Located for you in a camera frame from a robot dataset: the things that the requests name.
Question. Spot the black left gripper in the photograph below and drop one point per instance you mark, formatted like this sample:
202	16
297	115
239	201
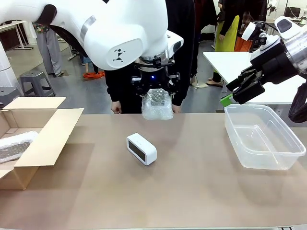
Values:
153	81

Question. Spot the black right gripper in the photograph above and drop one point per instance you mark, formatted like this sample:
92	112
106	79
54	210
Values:
273	64

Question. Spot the bubble-wrapped clock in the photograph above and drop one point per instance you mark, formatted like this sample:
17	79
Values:
14	146
157	107

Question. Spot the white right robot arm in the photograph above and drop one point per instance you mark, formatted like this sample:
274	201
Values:
297	48

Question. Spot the person's left forearm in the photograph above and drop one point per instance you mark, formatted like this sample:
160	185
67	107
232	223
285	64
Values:
183	95

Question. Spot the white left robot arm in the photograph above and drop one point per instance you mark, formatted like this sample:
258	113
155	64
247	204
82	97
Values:
120	28

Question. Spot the person's right forearm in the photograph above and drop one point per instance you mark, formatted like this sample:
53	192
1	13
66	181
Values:
112	91

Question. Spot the unwrapped white digital clock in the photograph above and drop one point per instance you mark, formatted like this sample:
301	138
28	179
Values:
144	147

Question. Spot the person's left hand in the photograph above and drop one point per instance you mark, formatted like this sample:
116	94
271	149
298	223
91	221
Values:
177	109

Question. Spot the person's right hand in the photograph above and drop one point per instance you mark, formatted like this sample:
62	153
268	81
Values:
116	107

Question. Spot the white side table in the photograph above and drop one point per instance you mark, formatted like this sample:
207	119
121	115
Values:
230	60

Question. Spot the bystander in orange skirt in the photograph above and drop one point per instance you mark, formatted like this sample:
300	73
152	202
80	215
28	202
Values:
241	45

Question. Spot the bystander in yellow apron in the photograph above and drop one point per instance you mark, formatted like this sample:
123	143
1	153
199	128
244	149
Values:
227	36

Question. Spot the clear plastic container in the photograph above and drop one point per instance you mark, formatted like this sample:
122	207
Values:
263	143

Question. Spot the person in black jacket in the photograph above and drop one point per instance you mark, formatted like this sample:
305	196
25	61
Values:
185	24

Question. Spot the bystander in black coat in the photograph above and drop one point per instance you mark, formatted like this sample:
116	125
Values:
204	14

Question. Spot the bystander in grey trousers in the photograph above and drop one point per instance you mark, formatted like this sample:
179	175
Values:
51	52

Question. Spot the brown cardboard box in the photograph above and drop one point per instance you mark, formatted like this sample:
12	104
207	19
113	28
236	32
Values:
52	134

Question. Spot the grey plastic stool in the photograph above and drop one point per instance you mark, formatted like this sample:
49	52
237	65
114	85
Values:
33	75

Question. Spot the white background desk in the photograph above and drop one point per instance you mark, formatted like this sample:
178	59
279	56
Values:
12	25

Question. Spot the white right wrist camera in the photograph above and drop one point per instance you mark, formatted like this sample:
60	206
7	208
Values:
247	31

